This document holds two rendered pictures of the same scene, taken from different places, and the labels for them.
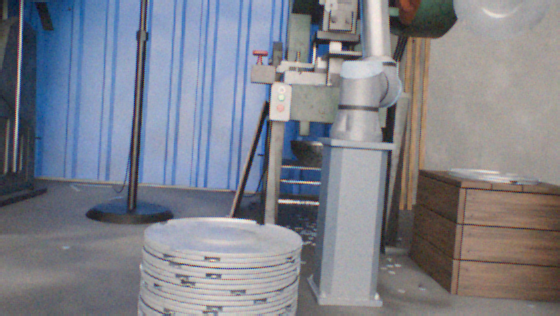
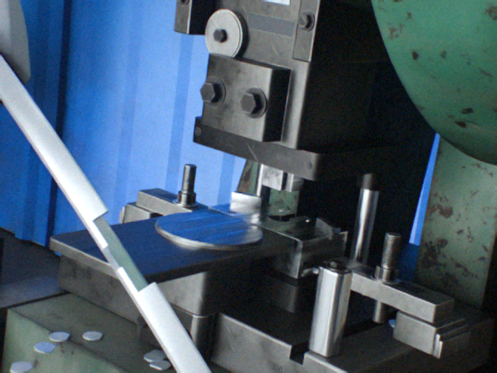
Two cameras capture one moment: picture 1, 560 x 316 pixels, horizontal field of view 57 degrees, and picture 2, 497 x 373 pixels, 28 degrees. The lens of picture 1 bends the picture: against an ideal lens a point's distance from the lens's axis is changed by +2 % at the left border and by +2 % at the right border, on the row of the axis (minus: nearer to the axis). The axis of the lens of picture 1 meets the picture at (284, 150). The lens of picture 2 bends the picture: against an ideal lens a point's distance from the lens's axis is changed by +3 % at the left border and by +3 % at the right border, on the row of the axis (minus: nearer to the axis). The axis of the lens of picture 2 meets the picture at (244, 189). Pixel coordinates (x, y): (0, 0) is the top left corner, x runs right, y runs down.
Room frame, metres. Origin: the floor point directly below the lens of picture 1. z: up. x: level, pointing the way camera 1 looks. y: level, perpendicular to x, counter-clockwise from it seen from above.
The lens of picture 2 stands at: (1.39, -0.95, 1.10)
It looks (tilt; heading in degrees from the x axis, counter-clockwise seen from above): 14 degrees down; 43
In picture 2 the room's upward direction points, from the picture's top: 8 degrees clockwise
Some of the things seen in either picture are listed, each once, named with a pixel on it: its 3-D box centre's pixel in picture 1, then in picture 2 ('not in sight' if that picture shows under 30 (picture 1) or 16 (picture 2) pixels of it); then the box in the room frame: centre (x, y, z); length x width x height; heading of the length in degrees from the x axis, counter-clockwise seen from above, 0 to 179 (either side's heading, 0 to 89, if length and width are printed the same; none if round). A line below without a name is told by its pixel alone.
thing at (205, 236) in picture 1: (224, 235); not in sight; (0.94, 0.10, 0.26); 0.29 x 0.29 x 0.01
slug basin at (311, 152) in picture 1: (325, 154); not in sight; (2.27, -0.19, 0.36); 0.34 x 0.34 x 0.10
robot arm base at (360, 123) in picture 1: (356, 123); not in sight; (1.46, -0.20, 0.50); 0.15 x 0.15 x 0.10
